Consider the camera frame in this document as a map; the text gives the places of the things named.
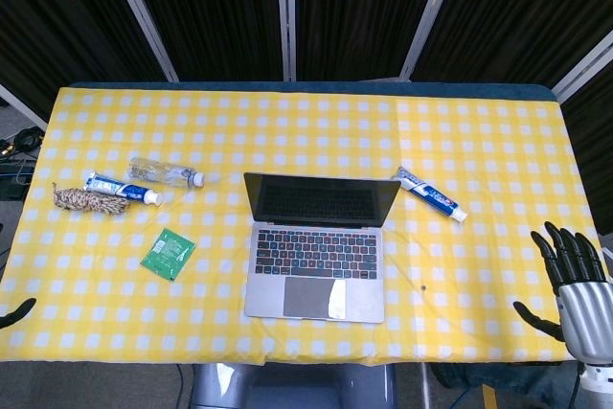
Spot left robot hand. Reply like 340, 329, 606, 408
0, 297, 37, 329

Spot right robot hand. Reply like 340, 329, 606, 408
512, 221, 613, 365

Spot silver grey laptop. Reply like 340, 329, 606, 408
242, 171, 402, 325

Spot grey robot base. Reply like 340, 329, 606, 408
190, 362, 398, 409

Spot blue white toothpaste tube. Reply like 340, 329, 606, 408
397, 166, 468, 224
84, 171, 163, 208

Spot green foil sachet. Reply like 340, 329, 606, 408
139, 227, 197, 284

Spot clear plastic water bottle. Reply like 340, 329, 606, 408
127, 156, 206, 189

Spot yellow white checkered tablecloth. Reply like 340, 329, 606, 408
0, 86, 613, 365

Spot black folding screen partition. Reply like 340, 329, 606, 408
0, 0, 613, 233

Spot braided brown white rope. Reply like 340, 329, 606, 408
51, 181, 131, 216

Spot black coiled cables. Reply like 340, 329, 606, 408
0, 125, 45, 159

